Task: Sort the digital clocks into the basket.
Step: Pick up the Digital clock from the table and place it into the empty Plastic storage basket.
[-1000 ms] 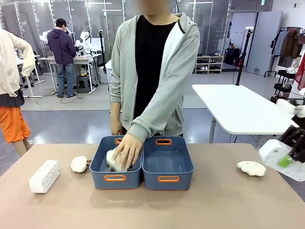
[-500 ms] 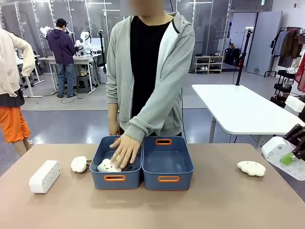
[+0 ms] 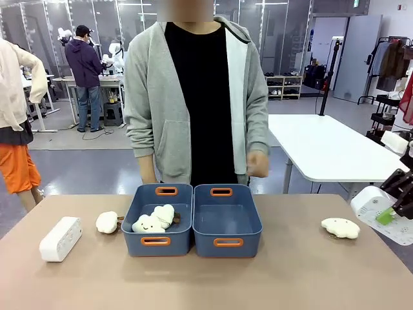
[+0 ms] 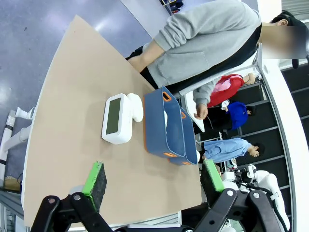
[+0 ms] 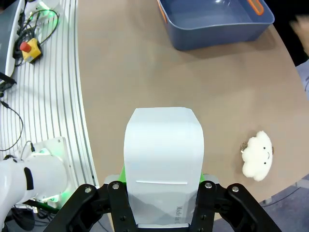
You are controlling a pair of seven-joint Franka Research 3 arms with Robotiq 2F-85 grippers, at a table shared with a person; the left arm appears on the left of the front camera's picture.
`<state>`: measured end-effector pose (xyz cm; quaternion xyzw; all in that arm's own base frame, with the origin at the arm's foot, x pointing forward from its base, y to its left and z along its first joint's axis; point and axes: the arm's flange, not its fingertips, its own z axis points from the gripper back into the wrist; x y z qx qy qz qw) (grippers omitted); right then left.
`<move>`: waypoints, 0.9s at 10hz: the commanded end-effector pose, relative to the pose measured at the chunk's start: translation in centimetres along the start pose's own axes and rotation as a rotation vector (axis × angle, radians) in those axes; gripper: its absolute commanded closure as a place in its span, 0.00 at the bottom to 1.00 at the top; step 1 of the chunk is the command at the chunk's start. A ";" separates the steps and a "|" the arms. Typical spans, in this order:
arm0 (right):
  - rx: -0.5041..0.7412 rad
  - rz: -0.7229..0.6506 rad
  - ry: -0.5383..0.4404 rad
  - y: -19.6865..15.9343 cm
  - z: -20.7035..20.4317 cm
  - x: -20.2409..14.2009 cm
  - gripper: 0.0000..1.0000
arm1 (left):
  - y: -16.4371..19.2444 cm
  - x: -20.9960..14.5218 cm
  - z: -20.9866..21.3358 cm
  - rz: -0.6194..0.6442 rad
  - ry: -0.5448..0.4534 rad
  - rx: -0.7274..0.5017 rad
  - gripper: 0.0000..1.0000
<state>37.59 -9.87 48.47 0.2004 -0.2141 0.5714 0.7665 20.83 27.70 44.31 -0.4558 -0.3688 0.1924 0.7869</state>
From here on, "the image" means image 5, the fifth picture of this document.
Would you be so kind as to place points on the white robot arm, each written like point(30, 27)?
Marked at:
point(29, 174)

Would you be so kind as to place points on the yellow emergency stop button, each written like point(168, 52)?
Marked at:
point(30, 49)

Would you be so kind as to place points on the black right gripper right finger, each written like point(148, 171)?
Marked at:
point(224, 207)

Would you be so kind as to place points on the blue plastic basket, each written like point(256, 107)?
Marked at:
point(214, 23)

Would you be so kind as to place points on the white slotted aluminium base plate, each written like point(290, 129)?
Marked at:
point(46, 116)

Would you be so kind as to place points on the person's hand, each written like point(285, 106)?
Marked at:
point(300, 31)

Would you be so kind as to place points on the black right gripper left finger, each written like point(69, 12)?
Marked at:
point(91, 207)

